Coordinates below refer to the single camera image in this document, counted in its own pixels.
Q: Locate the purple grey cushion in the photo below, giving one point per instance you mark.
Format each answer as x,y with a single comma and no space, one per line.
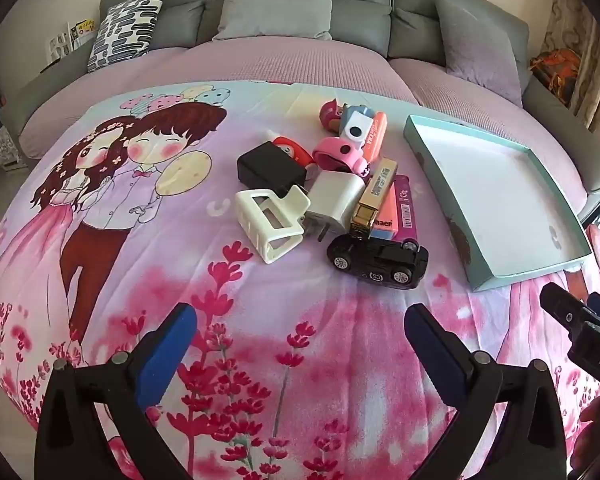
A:
480,45

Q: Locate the printed cartoon blanket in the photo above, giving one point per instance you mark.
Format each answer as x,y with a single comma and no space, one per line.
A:
280,310

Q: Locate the orange backpack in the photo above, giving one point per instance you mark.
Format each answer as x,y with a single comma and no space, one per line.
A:
555,72

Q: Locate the white patterned storage box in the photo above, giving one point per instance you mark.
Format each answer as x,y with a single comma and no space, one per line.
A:
5,147

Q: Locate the stack of books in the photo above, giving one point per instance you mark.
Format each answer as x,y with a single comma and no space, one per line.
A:
82,30

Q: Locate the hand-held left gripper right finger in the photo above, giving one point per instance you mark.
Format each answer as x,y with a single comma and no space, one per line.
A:
432,355

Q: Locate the orange blue toy knife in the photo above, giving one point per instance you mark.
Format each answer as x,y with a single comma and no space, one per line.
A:
377,132

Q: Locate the salmon orange toy knife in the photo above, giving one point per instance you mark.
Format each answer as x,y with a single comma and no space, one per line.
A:
382,215

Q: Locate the black white patterned cushion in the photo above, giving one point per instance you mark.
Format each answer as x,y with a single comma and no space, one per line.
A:
125,25

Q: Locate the black charger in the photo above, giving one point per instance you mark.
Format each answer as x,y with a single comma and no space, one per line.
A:
267,167

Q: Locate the teal cardboard box tray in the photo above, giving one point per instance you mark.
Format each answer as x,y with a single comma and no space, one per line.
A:
495,195

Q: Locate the grey sofa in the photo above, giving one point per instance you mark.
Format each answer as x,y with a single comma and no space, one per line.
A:
365,15

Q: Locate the black toy car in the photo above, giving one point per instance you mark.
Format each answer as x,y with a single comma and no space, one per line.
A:
375,260

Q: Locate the red white toy figure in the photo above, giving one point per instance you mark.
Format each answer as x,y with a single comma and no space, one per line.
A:
290,152

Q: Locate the person's right hand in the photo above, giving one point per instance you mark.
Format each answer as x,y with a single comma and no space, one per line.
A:
592,425

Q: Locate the beige patterned curtain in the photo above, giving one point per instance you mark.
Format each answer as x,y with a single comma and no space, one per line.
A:
580,30

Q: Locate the pink knitted sofa cover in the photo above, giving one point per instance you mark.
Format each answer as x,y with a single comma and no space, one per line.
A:
305,62

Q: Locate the white watch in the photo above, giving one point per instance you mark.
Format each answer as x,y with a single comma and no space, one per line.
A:
352,130

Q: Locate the pink watch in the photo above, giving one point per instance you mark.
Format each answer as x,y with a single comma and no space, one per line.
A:
330,152

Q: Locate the white charger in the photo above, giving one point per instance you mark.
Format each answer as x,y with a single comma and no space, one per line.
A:
332,200

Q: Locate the pink lighter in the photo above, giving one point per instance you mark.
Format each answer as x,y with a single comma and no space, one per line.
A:
407,210

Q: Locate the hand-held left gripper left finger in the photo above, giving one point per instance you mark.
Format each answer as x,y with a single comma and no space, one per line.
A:
167,345

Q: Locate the white hair claw clip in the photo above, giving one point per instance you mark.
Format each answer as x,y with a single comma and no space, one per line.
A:
247,207

